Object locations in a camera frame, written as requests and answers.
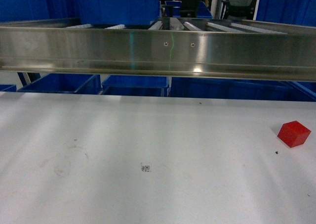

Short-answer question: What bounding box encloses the blue open bin lower middle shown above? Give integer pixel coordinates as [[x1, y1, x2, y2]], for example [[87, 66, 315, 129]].
[[102, 75, 169, 97]]

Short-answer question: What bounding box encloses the blue bin far right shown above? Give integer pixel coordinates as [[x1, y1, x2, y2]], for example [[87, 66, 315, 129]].
[[256, 0, 316, 27]]

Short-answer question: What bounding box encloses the black mesh office chair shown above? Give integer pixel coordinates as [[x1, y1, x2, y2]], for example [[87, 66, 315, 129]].
[[221, 0, 257, 20]]

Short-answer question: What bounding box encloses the stainless steel shelf rack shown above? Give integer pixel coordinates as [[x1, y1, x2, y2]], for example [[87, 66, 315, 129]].
[[0, 18, 316, 82]]

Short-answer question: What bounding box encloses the large blue bin on shelf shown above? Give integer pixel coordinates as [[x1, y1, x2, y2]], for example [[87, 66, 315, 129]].
[[77, 0, 159, 25]]

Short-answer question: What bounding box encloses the large blue crate upper left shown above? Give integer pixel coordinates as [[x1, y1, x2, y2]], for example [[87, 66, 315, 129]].
[[0, 0, 79, 22]]

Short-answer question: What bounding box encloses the blue bin lower right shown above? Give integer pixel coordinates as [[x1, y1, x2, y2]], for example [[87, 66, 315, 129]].
[[170, 77, 316, 102]]

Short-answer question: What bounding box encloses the small square marker sticker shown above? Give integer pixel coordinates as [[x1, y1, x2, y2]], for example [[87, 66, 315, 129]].
[[141, 162, 152, 172]]

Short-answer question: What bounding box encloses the blue open bin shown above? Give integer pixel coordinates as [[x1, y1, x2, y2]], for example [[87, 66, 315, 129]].
[[102, 75, 169, 97], [18, 73, 101, 94]]

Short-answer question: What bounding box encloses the red magnetic block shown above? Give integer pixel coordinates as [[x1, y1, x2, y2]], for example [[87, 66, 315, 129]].
[[277, 121, 311, 148]]

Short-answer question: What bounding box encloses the blue open bin lower left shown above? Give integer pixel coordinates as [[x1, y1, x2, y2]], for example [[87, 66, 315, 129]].
[[18, 73, 101, 94]]

